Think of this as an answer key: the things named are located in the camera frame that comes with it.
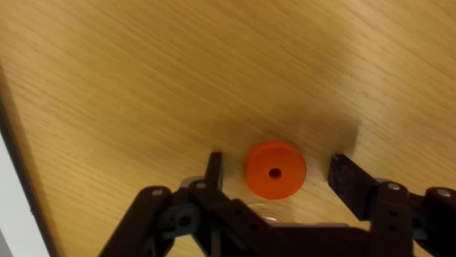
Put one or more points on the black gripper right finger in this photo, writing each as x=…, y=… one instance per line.
x=398, y=217

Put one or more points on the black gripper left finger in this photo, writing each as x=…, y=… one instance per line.
x=220, y=225

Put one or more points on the orange disc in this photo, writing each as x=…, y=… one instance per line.
x=274, y=170

